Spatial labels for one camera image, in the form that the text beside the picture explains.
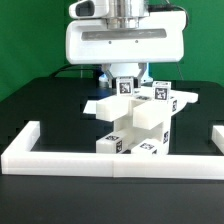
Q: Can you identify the white chair back frame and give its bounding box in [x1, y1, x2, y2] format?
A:
[95, 85, 199, 131]

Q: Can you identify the white part at right edge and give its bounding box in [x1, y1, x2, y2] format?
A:
[212, 125, 224, 154]

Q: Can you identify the white tagged cube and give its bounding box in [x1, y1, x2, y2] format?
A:
[116, 77, 134, 96]
[152, 81, 171, 102]

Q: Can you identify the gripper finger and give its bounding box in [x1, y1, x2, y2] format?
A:
[101, 64, 116, 88]
[134, 63, 147, 88]

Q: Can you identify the white U-shaped boundary frame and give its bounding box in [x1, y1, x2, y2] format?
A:
[1, 121, 224, 180]

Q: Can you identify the white marker sheet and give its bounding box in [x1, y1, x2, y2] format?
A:
[83, 100, 97, 114]

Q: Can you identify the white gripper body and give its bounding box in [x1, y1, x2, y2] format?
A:
[66, 0, 186, 64]

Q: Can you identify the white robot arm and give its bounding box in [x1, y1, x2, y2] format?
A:
[66, 0, 188, 85]

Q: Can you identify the black cable bundle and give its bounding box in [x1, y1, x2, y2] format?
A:
[49, 63, 104, 78]

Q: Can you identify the white chair seat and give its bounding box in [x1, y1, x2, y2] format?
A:
[114, 117, 171, 155]

